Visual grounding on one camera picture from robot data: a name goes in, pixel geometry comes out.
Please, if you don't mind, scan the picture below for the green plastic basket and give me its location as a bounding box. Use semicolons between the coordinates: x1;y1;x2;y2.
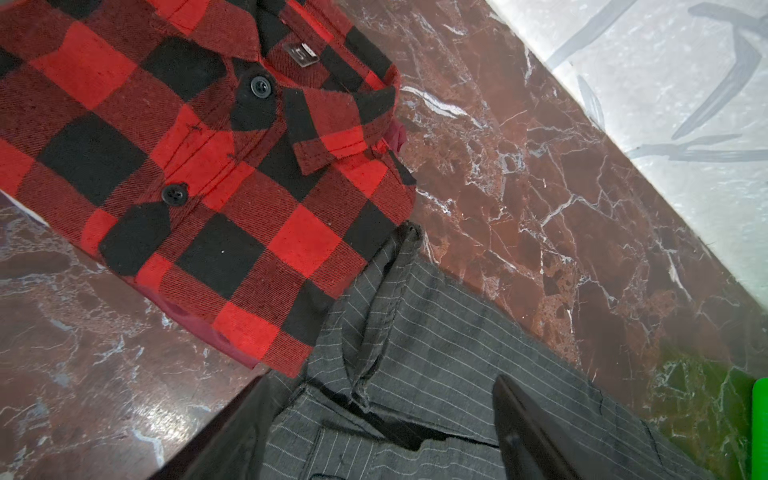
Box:
751;378;768;480

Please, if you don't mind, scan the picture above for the red black plaid folded shirt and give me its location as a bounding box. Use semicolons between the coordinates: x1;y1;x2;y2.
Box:
1;1;415;376

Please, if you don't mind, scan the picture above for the grey pinstriped long sleeve shirt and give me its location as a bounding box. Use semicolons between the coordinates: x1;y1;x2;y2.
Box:
260;223;708;479

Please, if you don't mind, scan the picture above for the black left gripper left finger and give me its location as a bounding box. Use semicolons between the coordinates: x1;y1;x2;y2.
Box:
151;372;288;479

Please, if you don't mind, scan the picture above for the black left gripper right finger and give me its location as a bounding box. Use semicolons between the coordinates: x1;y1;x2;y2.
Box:
492;375;606;480

